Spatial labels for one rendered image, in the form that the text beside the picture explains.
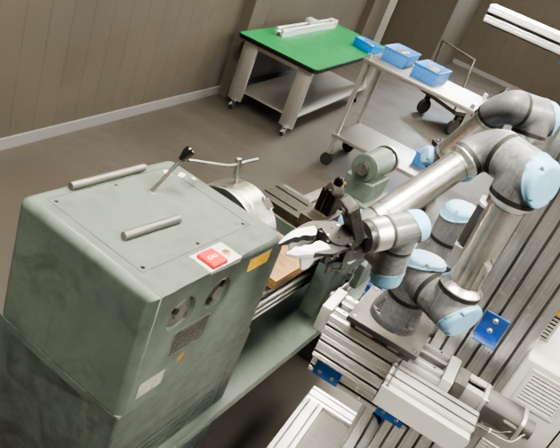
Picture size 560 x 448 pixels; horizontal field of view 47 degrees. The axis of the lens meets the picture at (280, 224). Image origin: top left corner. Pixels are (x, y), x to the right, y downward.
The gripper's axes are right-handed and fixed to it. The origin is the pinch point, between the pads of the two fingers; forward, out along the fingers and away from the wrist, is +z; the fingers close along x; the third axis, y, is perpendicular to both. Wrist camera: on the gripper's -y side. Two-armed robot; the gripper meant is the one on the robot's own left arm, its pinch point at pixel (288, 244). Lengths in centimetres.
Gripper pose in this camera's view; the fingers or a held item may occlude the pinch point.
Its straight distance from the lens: 126.3
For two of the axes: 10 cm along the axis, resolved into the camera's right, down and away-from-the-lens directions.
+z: -8.7, 1.6, -4.7
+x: -4.5, -6.6, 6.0
